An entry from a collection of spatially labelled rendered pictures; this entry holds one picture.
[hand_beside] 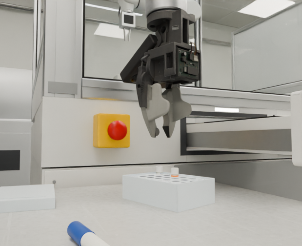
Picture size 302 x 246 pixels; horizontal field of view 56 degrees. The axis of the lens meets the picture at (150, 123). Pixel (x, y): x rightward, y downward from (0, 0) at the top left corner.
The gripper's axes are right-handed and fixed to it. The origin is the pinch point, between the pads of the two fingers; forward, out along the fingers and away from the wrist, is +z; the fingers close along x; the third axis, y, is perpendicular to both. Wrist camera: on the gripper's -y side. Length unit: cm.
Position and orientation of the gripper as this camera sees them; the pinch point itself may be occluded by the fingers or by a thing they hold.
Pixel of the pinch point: (158, 130)
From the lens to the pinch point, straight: 51.8
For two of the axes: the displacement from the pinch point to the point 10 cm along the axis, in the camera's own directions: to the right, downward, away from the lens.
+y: 6.8, -0.4, -7.3
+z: 0.0, 10.0, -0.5
